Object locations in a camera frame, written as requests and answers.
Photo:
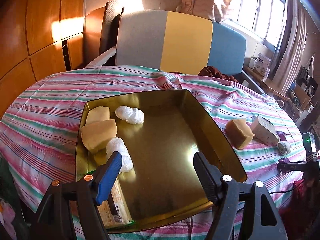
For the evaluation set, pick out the pale sponge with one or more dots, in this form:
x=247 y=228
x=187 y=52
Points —
x=98 y=115

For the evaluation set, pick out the small purple packet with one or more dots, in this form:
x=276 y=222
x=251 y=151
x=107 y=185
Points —
x=285 y=160
x=282 y=136

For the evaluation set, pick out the window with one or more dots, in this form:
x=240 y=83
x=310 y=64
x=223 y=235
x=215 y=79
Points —
x=260 y=7

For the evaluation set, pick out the yellow sponge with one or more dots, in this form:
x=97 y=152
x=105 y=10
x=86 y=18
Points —
x=240 y=133
x=98 y=135

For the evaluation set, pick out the striped brown curtain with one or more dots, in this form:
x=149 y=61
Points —
x=292 y=42

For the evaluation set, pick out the brown cardboard box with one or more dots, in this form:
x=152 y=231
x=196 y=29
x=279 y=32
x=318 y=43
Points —
x=301 y=97

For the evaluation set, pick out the small white carton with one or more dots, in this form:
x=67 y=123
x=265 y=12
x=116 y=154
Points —
x=265 y=130

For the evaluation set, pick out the maroon cloth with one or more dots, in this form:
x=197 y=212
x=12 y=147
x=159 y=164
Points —
x=217 y=73

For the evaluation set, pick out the gold metal tin box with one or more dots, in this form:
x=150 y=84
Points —
x=162 y=142

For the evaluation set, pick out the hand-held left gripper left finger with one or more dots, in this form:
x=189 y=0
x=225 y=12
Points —
x=110 y=177

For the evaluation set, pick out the blue ball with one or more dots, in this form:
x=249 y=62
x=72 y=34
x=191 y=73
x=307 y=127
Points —
x=292 y=85

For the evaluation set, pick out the cracker packet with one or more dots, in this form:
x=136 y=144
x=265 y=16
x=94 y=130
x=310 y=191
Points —
x=117 y=205

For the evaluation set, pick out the tape roll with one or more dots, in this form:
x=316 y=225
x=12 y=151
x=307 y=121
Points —
x=280 y=103

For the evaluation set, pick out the wooden desk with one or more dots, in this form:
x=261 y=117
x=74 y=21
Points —
x=267 y=85

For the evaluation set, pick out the dark brown mesh chair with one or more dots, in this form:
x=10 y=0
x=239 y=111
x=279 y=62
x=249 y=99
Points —
x=110 y=25

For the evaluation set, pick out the white plastic-wrapped bundle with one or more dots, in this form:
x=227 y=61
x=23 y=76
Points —
x=130 y=115
x=119 y=150

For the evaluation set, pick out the white sock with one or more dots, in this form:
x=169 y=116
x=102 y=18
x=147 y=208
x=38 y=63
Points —
x=284 y=148

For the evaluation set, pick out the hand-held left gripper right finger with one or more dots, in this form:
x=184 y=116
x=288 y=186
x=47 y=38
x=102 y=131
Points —
x=203 y=175

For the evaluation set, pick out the person's red garment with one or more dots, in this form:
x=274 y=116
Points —
x=302 y=205

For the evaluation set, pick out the pink green striped tablecloth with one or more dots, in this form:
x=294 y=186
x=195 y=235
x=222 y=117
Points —
x=50 y=105

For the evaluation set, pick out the grey yellow blue chair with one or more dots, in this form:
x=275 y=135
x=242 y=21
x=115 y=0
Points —
x=185 y=42

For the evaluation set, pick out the white cardboard box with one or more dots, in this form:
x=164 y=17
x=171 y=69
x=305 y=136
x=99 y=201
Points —
x=261 y=63

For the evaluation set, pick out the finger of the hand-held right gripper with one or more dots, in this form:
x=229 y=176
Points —
x=292 y=166

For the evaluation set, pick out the wooden wardrobe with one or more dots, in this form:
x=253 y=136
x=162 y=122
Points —
x=37 y=30

